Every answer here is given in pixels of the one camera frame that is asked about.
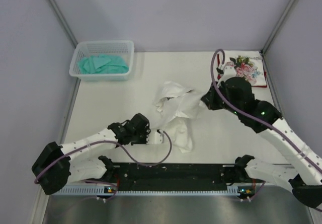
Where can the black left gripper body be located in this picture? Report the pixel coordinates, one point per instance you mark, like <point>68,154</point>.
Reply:
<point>140,137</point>

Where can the white perforated plastic basket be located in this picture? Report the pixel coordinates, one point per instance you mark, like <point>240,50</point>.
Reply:
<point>122,48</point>

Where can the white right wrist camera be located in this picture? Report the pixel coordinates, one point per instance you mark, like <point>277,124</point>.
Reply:
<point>226,70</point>

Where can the right aluminium frame post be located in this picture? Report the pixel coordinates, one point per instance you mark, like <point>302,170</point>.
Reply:
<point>279,25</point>

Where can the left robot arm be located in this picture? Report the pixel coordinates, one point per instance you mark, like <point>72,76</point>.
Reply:
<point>84,159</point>

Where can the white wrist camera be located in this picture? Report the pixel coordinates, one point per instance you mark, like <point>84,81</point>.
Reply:
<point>226,70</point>
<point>156,136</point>

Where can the folded red t-shirt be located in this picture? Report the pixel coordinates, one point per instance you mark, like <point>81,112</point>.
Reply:
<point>219,68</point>

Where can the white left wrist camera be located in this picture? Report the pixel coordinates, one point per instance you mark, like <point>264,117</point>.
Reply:
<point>156,136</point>

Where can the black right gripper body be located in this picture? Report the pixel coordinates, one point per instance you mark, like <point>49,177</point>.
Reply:
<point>216,101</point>

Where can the white slotted cable duct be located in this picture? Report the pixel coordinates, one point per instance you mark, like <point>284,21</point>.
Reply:
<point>100,190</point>

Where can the white t-shirt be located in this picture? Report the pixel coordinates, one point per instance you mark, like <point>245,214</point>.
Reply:
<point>174,105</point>

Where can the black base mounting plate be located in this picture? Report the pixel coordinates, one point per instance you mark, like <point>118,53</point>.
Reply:
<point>174,177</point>

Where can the aluminium frame post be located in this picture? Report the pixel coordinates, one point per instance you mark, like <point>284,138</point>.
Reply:
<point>63,22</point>
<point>279,25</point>

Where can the left aluminium frame post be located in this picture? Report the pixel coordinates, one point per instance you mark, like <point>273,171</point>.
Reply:
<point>63,22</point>

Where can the teal green t-shirt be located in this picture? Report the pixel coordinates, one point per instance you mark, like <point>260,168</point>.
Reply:
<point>102,64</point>

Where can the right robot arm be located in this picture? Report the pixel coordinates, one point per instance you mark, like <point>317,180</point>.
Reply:
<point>303,180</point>

